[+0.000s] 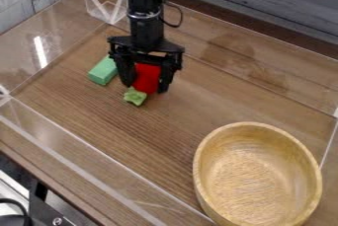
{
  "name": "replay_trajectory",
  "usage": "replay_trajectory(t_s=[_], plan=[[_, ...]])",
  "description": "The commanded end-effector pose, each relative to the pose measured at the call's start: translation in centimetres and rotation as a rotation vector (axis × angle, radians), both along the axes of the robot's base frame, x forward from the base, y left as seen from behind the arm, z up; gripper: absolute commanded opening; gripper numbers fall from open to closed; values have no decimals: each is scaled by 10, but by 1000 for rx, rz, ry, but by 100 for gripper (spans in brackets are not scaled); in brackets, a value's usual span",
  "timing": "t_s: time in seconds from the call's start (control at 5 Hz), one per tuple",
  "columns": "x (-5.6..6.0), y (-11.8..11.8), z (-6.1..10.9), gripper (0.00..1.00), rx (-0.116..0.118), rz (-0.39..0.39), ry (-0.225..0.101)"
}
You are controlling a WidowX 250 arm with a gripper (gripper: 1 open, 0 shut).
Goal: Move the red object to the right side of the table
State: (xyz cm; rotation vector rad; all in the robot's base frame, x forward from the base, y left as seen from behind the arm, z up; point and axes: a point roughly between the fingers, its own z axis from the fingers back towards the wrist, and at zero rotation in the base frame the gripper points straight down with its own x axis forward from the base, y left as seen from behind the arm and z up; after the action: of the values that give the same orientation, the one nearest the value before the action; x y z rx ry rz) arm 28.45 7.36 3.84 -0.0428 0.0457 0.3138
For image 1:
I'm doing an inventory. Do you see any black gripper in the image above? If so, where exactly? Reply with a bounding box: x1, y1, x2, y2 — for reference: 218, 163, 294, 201
107, 36, 185, 94

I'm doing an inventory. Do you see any red plush strawberry toy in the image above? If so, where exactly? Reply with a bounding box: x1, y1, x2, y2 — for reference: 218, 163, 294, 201
123, 63, 162, 107

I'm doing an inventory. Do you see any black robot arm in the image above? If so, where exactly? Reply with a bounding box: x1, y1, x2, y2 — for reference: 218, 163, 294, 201
107, 0, 185, 94

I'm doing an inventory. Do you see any green rectangular block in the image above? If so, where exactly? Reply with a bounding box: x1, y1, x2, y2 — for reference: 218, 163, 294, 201
87, 56, 118, 85

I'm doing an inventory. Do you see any wooden bowl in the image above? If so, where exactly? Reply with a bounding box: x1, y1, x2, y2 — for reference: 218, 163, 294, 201
193, 121, 324, 226

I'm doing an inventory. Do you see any clear acrylic corner bracket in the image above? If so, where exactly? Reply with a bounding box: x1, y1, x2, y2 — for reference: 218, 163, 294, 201
85, 0, 129, 25

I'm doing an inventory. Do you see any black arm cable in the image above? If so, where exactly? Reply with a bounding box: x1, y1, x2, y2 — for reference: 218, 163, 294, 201
159, 2, 185, 29

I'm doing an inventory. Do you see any clear acrylic tray enclosure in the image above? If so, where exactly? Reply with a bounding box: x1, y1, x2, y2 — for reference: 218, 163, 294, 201
0, 0, 338, 226

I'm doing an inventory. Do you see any black metal table frame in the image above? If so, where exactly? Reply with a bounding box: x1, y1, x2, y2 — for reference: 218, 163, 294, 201
0, 153, 97, 226

